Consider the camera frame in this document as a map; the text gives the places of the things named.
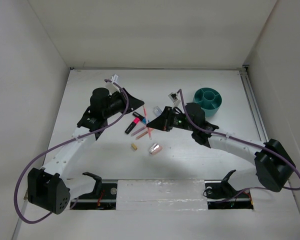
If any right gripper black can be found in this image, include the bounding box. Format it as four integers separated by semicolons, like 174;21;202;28
147;106;196;132

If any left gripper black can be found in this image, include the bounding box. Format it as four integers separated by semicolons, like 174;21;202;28
103;88;144;119

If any pink red pen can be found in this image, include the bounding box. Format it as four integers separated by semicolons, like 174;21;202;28
142;105;152;140

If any pink cap black highlighter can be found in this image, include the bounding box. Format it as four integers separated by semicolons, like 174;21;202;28
124;117;140;135

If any orange pastel pen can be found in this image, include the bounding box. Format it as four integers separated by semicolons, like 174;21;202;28
135;128;154;140

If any purple pastel pen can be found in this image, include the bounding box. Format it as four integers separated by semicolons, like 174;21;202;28
130;125;148;137

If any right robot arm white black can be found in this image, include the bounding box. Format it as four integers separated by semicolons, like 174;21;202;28
147;103;296;199

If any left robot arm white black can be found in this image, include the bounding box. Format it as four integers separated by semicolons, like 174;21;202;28
27;87;144;215

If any clear glue bottle blue cap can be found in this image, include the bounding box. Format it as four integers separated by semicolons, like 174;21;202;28
153;106;162;117

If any blue cap black highlighter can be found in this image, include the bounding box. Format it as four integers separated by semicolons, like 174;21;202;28
132;111;147;125

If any small yellow eraser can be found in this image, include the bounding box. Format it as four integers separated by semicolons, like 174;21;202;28
131;143;138;151

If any teal round compartment organizer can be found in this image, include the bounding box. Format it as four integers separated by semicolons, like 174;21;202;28
192;87;222;118

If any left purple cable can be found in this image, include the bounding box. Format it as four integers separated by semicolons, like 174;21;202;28
13;78;130;224

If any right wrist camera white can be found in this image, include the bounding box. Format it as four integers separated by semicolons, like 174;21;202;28
168;92;181;107

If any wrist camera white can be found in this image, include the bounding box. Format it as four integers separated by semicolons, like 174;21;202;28
168;92;181;107
106;74;120;94

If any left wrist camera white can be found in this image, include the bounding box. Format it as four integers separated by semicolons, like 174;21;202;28
106;74;120;94

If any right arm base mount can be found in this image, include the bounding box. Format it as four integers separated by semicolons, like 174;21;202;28
202;170;254;210

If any aluminium rail right side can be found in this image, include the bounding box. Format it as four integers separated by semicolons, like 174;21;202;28
238;65;269;141

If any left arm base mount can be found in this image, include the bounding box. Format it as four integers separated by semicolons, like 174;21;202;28
67;172;118;210

